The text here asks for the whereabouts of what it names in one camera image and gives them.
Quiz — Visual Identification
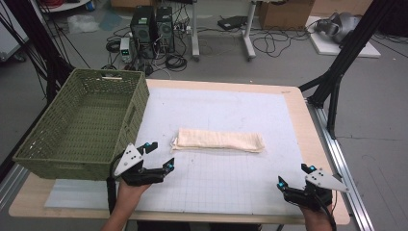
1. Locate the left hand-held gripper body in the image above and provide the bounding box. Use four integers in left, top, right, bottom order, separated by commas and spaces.
114, 142, 167, 188

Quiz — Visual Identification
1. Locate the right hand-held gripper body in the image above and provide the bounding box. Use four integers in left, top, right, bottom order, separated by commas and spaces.
283, 169, 350, 213

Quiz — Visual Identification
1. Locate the green woven plastic basket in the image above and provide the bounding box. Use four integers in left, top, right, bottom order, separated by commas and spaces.
13, 67, 151, 181

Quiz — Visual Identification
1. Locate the cream cloth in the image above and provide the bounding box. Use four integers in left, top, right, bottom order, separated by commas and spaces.
169, 127, 267, 154

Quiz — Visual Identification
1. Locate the person's left hand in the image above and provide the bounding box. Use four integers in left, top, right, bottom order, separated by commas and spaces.
116, 178, 152, 208

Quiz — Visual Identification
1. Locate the person's right hand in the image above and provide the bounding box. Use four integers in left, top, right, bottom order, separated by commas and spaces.
299, 204, 335, 226

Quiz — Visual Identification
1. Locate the white grid mat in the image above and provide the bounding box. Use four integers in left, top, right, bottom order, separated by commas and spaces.
43, 87, 311, 216

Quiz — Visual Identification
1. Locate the grey bench power supply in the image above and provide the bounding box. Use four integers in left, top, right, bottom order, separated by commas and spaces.
119, 37, 134, 64

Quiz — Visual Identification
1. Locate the large black computer tower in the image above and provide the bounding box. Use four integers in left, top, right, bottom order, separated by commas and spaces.
129, 5, 159, 61

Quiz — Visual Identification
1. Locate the slim black computer tower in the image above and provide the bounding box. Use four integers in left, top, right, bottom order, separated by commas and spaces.
155, 6, 176, 54

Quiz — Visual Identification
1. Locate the white floor board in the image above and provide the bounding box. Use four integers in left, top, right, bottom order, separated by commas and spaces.
305, 15, 382, 59

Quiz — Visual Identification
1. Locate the white desk leg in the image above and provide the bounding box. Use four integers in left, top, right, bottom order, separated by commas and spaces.
191, 0, 202, 63
242, 0, 258, 63

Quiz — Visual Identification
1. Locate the clear plastic bag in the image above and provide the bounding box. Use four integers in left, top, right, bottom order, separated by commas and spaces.
66, 13, 101, 35

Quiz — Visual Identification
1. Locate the grey robot head shell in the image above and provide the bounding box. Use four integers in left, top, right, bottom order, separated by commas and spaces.
315, 12, 362, 44

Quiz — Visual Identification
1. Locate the flat black device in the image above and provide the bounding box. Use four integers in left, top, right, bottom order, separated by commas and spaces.
217, 14, 248, 32

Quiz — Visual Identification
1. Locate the brown cardboard box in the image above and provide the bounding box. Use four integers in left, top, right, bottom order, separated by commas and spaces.
258, 0, 316, 31

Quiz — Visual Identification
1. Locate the aluminium rail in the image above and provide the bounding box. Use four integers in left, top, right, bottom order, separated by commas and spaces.
0, 163, 31, 210
306, 97, 375, 231

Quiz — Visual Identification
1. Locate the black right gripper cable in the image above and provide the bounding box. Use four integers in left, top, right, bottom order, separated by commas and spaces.
312, 192, 338, 231

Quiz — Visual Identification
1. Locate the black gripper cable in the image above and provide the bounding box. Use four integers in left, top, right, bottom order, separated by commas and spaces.
312, 192, 338, 231
106, 152, 127, 216

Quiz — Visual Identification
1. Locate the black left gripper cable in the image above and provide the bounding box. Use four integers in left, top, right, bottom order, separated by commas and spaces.
106, 152, 127, 216

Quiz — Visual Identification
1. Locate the coiled black cable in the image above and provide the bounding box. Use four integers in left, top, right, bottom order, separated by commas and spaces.
165, 54, 189, 73

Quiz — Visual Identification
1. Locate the black metal frame stand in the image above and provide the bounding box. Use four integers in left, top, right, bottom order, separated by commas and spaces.
2, 0, 77, 104
297, 0, 398, 140

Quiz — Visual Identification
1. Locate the tangled black floor cable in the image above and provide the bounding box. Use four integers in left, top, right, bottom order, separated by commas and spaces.
252, 28, 311, 59

